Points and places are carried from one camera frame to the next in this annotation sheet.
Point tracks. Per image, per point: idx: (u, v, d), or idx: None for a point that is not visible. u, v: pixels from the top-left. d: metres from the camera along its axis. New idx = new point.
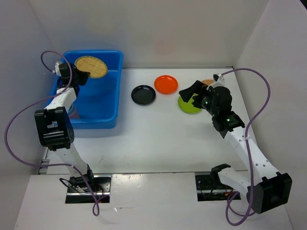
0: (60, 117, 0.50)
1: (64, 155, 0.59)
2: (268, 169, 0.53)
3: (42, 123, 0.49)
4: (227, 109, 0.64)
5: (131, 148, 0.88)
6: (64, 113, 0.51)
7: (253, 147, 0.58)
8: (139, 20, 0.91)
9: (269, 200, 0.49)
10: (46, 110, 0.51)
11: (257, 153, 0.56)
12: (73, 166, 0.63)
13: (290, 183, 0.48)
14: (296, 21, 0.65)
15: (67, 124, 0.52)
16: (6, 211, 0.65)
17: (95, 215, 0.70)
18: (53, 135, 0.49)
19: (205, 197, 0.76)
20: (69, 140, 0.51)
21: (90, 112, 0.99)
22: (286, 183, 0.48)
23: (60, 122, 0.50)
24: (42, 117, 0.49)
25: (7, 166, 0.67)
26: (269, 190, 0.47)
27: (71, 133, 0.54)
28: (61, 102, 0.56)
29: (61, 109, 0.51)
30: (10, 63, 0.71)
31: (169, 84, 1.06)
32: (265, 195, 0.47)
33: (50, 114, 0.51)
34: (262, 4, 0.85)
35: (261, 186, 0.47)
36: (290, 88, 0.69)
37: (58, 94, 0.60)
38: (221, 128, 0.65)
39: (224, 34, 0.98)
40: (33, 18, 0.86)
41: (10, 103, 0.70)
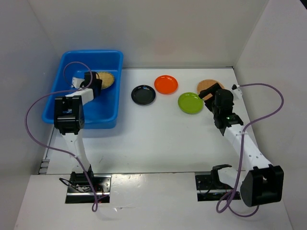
0: (76, 102, 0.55)
1: (71, 141, 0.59)
2: (260, 161, 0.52)
3: (59, 106, 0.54)
4: (229, 108, 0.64)
5: (132, 149, 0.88)
6: (79, 100, 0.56)
7: (249, 141, 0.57)
8: (140, 19, 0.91)
9: (259, 189, 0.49)
10: (65, 97, 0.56)
11: (252, 146, 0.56)
12: (76, 157, 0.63)
13: (282, 175, 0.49)
14: (297, 22, 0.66)
15: (80, 111, 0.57)
16: (6, 211, 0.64)
17: (93, 211, 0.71)
18: (65, 118, 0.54)
19: (205, 197, 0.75)
20: (79, 126, 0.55)
21: (91, 113, 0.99)
22: (277, 174, 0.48)
23: (74, 107, 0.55)
24: (60, 100, 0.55)
25: (7, 166, 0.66)
26: (259, 179, 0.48)
27: (82, 121, 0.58)
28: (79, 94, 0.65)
29: (77, 97, 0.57)
30: (10, 63, 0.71)
31: (169, 84, 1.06)
32: (254, 182, 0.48)
33: (67, 100, 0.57)
34: (262, 5, 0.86)
35: (251, 173, 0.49)
36: (290, 89, 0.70)
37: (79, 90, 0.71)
38: (221, 125, 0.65)
39: (224, 35, 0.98)
40: (33, 17, 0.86)
41: (10, 103, 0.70)
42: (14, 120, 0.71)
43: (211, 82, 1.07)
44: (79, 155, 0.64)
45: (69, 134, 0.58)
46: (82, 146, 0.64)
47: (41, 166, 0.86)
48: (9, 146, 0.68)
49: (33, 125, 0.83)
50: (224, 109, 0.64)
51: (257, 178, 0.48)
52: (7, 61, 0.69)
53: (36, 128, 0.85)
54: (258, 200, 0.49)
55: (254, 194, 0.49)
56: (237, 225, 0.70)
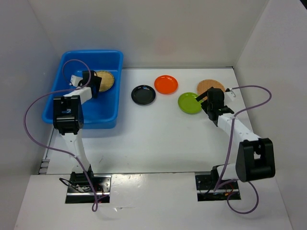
0: (75, 102, 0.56)
1: (71, 141, 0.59)
2: (250, 135, 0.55)
3: (57, 106, 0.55)
4: (220, 102, 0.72)
5: (131, 149, 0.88)
6: (78, 100, 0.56)
7: (239, 123, 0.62)
8: (140, 19, 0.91)
9: (252, 162, 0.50)
10: (64, 97, 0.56)
11: (242, 126, 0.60)
12: (76, 156, 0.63)
13: (271, 146, 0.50)
14: (297, 21, 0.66)
15: (79, 111, 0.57)
16: (6, 211, 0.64)
17: (94, 211, 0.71)
18: (64, 118, 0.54)
19: (205, 197, 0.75)
20: (78, 125, 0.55)
21: (92, 113, 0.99)
22: (266, 145, 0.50)
23: (73, 107, 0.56)
24: (59, 100, 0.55)
25: (7, 166, 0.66)
26: (250, 149, 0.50)
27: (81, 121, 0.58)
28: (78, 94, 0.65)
29: (76, 97, 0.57)
30: (10, 63, 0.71)
31: (169, 84, 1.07)
32: (246, 153, 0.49)
33: (66, 100, 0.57)
34: (262, 5, 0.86)
35: (242, 144, 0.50)
36: (290, 88, 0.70)
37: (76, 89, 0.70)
38: (214, 117, 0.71)
39: (224, 35, 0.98)
40: (33, 17, 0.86)
41: (10, 102, 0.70)
42: (14, 119, 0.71)
43: (211, 83, 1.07)
44: (79, 155, 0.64)
45: (69, 134, 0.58)
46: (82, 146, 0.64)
47: (41, 166, 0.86)
48: (9, 146, 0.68)
49: (33, 125, 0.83)
50: (216, 103, 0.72)
51: (248, 148, 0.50)
52: (7, 61, 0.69)
53: (36, 128, 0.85)
54: (253, 174, 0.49)
55: (248, 166, 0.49)
56: (237, 224, 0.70)
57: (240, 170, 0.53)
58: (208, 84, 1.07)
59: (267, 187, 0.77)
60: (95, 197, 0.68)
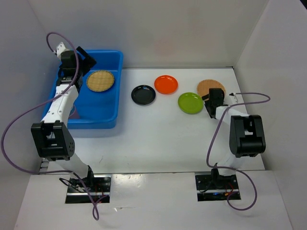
0: (59, 133, 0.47)
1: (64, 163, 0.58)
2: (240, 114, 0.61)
3: (40, 138, 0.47)
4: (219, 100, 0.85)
5: (131, 149, 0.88)
6: (62, 130, 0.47)
7: (232, 110, 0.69)
8: (140, 19, 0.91)
9: (242, 134, 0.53)
10: (44, 123, 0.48)
11: (232, 110, 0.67)
12: (73, 172, 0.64)
13: (260, 121, 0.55)
14: (297, 21, 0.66)
15: (66, 138, 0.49)
16: (6, 211, 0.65)
17: (95, 219, 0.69)
18: (51, 150, 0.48)
19: (205, 196, 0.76)
20: (68, 154, 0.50)
21: (91, 113, 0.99)
22: (255, 120, 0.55)
23: (58, 137, 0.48)
24: (40, 132, 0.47)
25: (7, 166, 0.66)
26: (240, 121, 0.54)
27: (71, 145, 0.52)
28: (60, 111, 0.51)
29: (59, 126, 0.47)
30: (10, 63, 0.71)
31: (169, 84, 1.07)
32: (236, 124, 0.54)
33: (48, 127, 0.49)
34: (262, 5, 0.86)
35: (233, 117, 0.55)
36: (290, 88, 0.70)
37: (56, 96, 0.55)
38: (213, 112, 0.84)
39: (224, 35, 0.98)
40: (32, 17, 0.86)
41: (10, 103, 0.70)
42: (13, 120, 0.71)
43: (211, 83, 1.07)
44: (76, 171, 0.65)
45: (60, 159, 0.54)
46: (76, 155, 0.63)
47: (41, 166, 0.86)
48: (9, 146, 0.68)
49: (33, 126, 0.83)
50: (216, 100, 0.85)
51: (238, 121, 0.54)
52: (7, 60, 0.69)
53: None
54: (244, 146, 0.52)
55: (239, 138, 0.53)
56: (237, 224, 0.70)
57: (231, 145, 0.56)
58: (208, 84, 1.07)
59: (267, 187, 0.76)
60: (92, 200, 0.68)
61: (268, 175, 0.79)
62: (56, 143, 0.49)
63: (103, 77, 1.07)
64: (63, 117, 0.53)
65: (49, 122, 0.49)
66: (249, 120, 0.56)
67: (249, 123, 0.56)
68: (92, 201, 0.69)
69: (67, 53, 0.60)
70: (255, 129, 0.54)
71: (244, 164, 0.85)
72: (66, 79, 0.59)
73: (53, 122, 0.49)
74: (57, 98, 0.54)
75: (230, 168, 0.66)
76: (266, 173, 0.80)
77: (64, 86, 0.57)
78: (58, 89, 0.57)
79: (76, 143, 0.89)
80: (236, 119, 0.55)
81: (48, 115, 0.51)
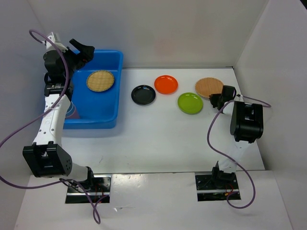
0: (53, 155, 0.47)
1: None
2: None
3: (34, 161, 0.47)
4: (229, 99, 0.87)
5: (131, 149, 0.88)
6: (57, 151, 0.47)
7: None
8: (140, 19, 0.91)
9: (242, 118, 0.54)
10: (37, 146, 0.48)
11: None
12: (73, 180, 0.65)
13: (262, 110, 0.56)
14: (297, 21, 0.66)
15: (62, 158, 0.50)
16: (6, 211, 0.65)
17: (97, 222, 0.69)
18: (47, 171, 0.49)
19: (205, 197, 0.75)
20: (65, 172, 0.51)
21: (91, 113, 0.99)
22: (257, 107, 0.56)
23: (53, 159, 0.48)
24: (33, 155, 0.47)
25: (7, 166, 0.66)
26: (241, 106, 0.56)
27: (67, 163, 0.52)
28: (52, 130, 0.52)
29: (53, 148, 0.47)
30: (9, 63, 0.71)
31: (169, 84, 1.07)
32: (237, 108, 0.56)
33: (42, 148, 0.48)
34: (262, 5, 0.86)
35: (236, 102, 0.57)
36: (289, 88, 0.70)
37: (46, 110, 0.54)
38: None
39: (224, 35, 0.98)
40: (32, 18, 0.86)
41: (9, 103, 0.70)
42: (13, 119, 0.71)
43: (208, 80, 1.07)
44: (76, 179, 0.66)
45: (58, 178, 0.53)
46: None
47: None
48: (8, 146, 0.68)
49: (33, 126, 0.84)
50: (227, 98, 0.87)
51: (239, 106, 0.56)
52: (7, 61, 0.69)
53: (35, 128, 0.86)
54: (243, 128, 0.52)
55: (238, 120, 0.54)
56: (238, 224, 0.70)
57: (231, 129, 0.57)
58: (206, 82, 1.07)
59: (267, 187, 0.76)
60: (90, 200, 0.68)
61: (267, 175, 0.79)
62: (52, 164, 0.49)
63: (102, 77, 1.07)
64: (57, 134, 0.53)
65: (42, 143, 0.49)
66: (251, 109, 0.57)
67: (251, 111, 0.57)
68: (90, 201, 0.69)
69: (53, 58, 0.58)
70: (255, 114, 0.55)
71: (244, 165, 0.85)
72: (55, 87, 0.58)
73: (47, 143, 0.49)
74: (47, 113, 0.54)
75: (230, 158, 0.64)
76: (265, 173, 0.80)
77: (54, 96, 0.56)
78: (48, 100, 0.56)
79: (76, 143, 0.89)
80: (238, 104, 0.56)
81: (41, 135, 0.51)
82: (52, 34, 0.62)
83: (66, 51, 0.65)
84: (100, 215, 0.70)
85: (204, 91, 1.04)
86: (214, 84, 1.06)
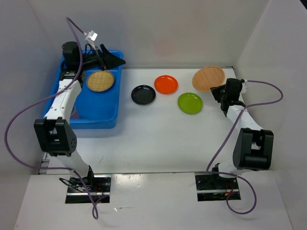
0: (60, 130, 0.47)
1: (65, 160, 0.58)
2: (253, 126, 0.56)
3: (43, 133, 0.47)
4: (236, 95, 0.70)
5: (130, 149, 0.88)
6: (64, 127, 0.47)
7: (246, 114, 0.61)
8: (140, 19, 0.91)
9: (249, 149, 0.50)
10: (47, 120, 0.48)
11: (248, 117, 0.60)
12: (74, 170, 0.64)
13: (273, 138, 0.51)
14: (297, 21, 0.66)
15: (69, 135, 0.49)
16: (6, 210, 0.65)
17: (95, 218, 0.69)
18: (53, 145, 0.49)
19: (205, 197, 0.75)
20: (70, 150, 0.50)
21: (90, 113, 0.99)
22: (266, 135, 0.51)
23: (61, 134, 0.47)
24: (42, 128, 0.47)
25: (7, 166, 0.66)
26: (249, 136, 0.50)
27: (73, 142, 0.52)
28: (63, 108, 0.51)
29: (61, 123, 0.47)
30: (10, 63, 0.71)
31: (169, 84, 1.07)
32: (244, 139, 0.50)
33: (51, 122, 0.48)
34: (262, 5, 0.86)
35: (243, 130, 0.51)
36: (289, 88, 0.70)
37: (59, 92, 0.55)
38: (224, 108, 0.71)
39: (225, 35, 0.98)
40: (33, 18, 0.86)
41: (10, 103, 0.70)
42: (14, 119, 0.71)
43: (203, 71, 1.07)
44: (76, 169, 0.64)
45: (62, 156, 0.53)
46: (78, 157, 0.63)
47: (41, 166, 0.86)
48: (9, 146, 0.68)
49: (33, 126, 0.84)
50: (231, 94, 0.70)
51: (247, 135, 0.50)
52: (7, 60, 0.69)
53: None
54: (248, 161, 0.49)
55: (243, 152, 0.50)
56: (238, 224, 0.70)
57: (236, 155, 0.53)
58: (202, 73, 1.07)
59: (268, 187, 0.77)
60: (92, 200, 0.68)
61: (268, 175, 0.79)
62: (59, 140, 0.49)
63: (102, 77, 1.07)
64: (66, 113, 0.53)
65: (51, 119, 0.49)
66: (259, 134, 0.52)
67: (259, 136, 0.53)
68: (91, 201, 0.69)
69: (71, 47, 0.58)
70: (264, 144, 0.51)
71: None
72: (69, 74, 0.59)
73: (56, 118, 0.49)
74: (60, 93, 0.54)
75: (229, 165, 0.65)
76: (266, 173, 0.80)
77: (66, 81, 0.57)
78: (62, 84, 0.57)
79: None
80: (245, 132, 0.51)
81: (51, 111, 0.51)
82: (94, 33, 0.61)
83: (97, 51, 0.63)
84: (99, 212, 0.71)
85: (204, 86, 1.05)
86: (213, 75, 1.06)
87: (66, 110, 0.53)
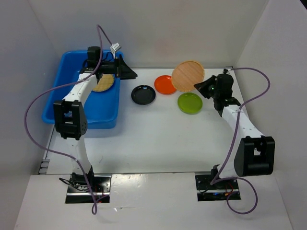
0: (76, 111, 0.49)
1: (73, 145, 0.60)
2: (253, 132, 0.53)
3: (59, 114, 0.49)
4: (230, 92, 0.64)
5: (130, 149, 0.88)
6: (79, 109, 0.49)
7: (244, 117, 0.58)
8: (140, 19, 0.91)
9: (251, 158, 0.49)
10: (64, 101, 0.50)
11: (246, 121, 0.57)
12: (77, 160, 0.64)
13: (274, 144, 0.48)
14: (297, 21, 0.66)
15: (82, 118, 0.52)
16: (7, 210, 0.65)
17: (93, 213, 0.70)
18: (66, 125, 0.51)
19: (205, 197, 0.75)
20: (80, 132, 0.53)
21: (90, 113, 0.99)
22: (268, 143, 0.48)
23: (75, 115, 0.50)
24: (59, 108, 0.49)
25: (7, 166, 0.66)
26: (251, 146, 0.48)
27: (84, 126, 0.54)
28: (79, 94, 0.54)
29: (77, 105, 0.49)
30: (10, 63, 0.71)
31: (169, 84, 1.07)
32: (246, 150, 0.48)
33: (67, 105, 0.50)
34: (262, 5, 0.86)
35: (243, 141, 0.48)
36: (289, 88, 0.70)
37: (78, 81, 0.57)
38: (219, 108, 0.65)
39: (225, 35, 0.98)
40: (33, 18, 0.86)
41: (10, 103, 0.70)
42: (14, 119, 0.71)
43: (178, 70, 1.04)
44: (80, 159, 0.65)
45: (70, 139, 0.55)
46: (84, 149, 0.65)
47: (41, 165, 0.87)
48: (9, 146, 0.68)
49: (33, 125, 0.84)
50: (223, 92, 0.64)
51: (249, 145, 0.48)
52: (8, 61, 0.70)
53: (35, 127, 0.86)
54: (251, 169, 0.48)
55: (246, 162, 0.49)
56: (237, 224, 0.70)
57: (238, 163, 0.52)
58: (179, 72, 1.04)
59: (267, 187, 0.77)
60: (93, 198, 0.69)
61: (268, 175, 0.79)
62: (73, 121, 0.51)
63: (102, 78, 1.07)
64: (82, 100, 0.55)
65: (68, 101, 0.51)
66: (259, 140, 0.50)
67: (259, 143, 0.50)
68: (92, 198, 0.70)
69: (96, 48, 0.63)
70: (265, 151, 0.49)
71: None
72: (88, 69, 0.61)
73: (73, 101, 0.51)
74: (78, 82, 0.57)
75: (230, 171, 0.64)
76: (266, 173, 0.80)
77: (85, 74, 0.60)
78: (81, 75, 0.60)
79: None
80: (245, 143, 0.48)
81: (68, 95, 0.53)
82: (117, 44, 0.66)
83: (115, 59, 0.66)
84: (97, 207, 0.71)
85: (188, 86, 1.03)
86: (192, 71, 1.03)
87: (83, 97, 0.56)
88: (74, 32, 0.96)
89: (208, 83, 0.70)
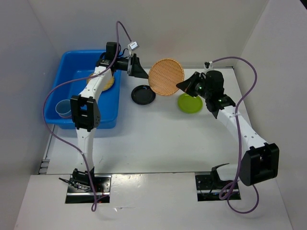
0: (90, 108, 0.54)
1: (82, 136, 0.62)
2: (256, 140, 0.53)
3: (76, 109, 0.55)
4: (221, 90, 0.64)
5: (131, 149, 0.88)
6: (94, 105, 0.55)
7: (242, 121, 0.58)
8: (140, 19, 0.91)
9: (257, 169, 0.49)
10: (80, 97, 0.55)
11: (247, 127, 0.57)
12: (83, 153, 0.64)
13: (278, 152, 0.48)
14: (297, 22, 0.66)
15: (95, 112, 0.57)
16: (6, 211, 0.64)
17: (92, 210, 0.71)
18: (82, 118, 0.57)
19: (205, 197, 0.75)
20: (93, 124, 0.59)
21: None
22: (273, 151, 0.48)
23: (89, 110, 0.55)
24: (76, 104, 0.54)
25: (7, 166, 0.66)
26: (257, 158, 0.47)
27: (97, 119, 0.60)
28: (94, 89, 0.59)
29: (92, 101, 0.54)
30: (10, 63, 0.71)
31: None
32: (253, 162, 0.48)
33: (83, 100, 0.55)
34: (262, 5, 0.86)
35: (249, 154, 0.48)
36: (289, 89, 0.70)
37: (93, 75, 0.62)
38: (213, 108, 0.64)
39: (224, 35, 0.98)
40: (33, 18, 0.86)
41: (10, 102, 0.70)
42: (13, 119, 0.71)
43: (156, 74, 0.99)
44: (86, 153, 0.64)
45: (83, 130, 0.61)
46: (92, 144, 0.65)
47: (41, 166, 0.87)
48: (9, 146, 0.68)
49: (33, 125, 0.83)
50: (215, 92, 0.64)
51: (255, 157, 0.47)
52: (8, 60, 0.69)
53: (35, 127, 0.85)
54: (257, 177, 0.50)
55: (253, 173, 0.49)
56: (237, 224, 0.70)
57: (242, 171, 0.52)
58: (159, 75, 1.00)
59: (267, 187, 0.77)
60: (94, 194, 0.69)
61: None
62: (87, 115, 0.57)
63: None
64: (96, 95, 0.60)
65: (84, 97, 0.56)
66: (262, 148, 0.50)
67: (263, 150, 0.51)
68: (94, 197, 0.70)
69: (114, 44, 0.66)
70: (270, 159, 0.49)
71: None
72: (104, 62, 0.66)
73: (88, 97, 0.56)
74: (94, 77, 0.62)
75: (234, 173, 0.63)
76: None
77: (100, 67, 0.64)
78: (97, 69, 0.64)
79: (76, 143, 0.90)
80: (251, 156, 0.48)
81: (84, 90, 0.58)
82: (135, 43, 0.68)
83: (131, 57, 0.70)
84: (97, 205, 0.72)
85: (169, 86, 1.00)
86: (171, 70, 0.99)
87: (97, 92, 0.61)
88: (74, 32, 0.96)
89: (194, 81, 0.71)
